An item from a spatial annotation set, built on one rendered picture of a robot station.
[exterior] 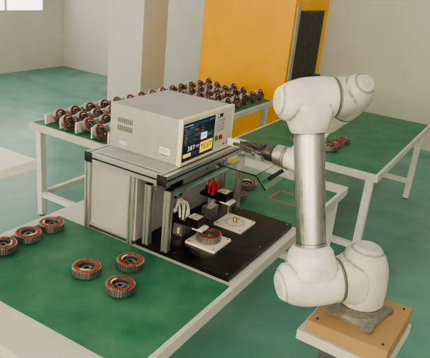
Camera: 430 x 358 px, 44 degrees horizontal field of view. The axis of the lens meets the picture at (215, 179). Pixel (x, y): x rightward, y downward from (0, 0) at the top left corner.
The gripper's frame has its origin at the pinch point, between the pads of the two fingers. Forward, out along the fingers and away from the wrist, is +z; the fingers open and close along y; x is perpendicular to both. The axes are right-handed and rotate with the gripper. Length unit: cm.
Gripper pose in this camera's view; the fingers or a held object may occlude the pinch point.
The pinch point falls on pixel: (234, 142)
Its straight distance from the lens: 242.9
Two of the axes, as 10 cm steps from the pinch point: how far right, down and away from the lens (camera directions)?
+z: -8.5, -2.7, 4.6
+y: 5.2, -2.6, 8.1
